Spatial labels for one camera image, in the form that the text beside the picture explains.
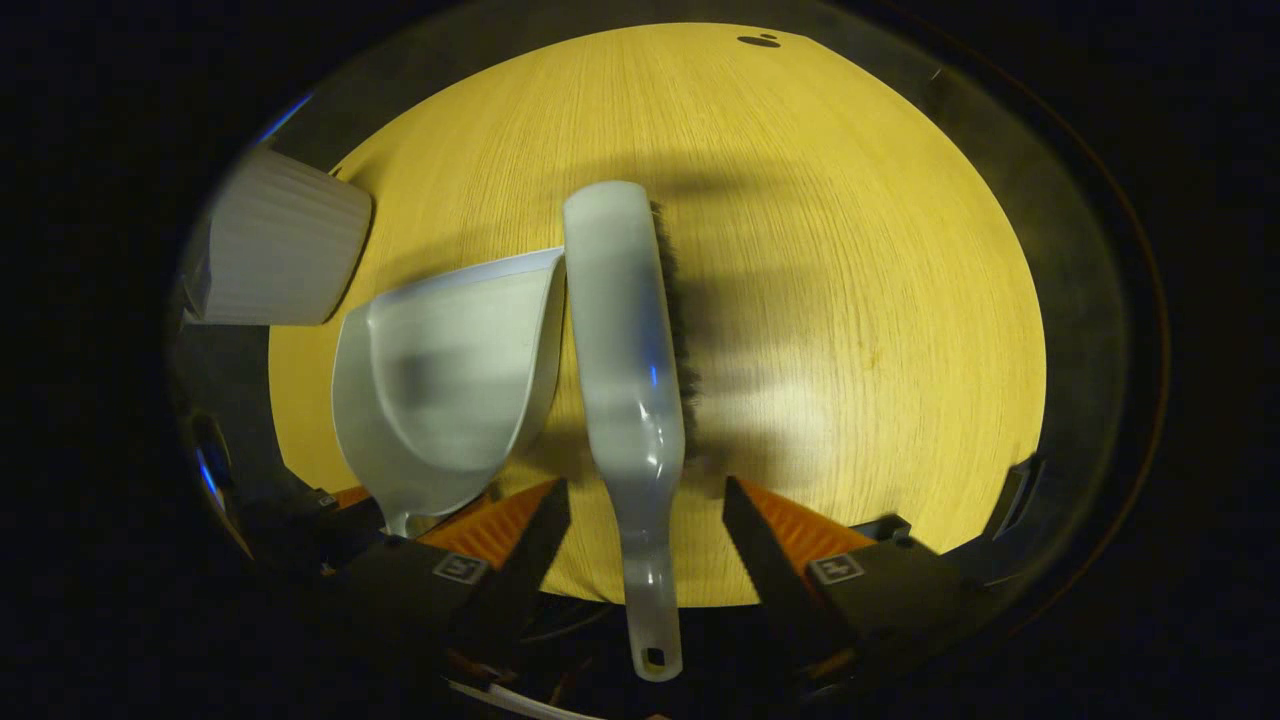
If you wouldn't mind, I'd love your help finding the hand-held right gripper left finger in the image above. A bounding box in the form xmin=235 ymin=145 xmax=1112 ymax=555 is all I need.
xmin=329 ymin=477 xmax=572 ymax=652

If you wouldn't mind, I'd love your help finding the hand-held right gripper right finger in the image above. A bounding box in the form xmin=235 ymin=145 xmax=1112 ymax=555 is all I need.
xmin=721 ymin=475 xmax=1002 ymax=652

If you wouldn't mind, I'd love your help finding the grey plastic dustpan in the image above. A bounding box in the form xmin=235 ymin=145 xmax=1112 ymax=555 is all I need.
xmin=331 ymin=246 xmax=569 ymax=539

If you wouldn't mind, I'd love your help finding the small grey broom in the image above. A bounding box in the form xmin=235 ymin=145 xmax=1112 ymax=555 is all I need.
xmin=561 ymin=179 xmax=700 ymax=684

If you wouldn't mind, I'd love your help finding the white garbage bin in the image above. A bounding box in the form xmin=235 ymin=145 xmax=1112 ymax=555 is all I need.
xmin=182 ymin=147 xmax=374 ymax=328

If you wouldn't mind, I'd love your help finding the wooden desktop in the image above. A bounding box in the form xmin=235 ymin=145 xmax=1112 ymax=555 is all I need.
xmin=268 ymin=22 xmax=1049 ymax=610

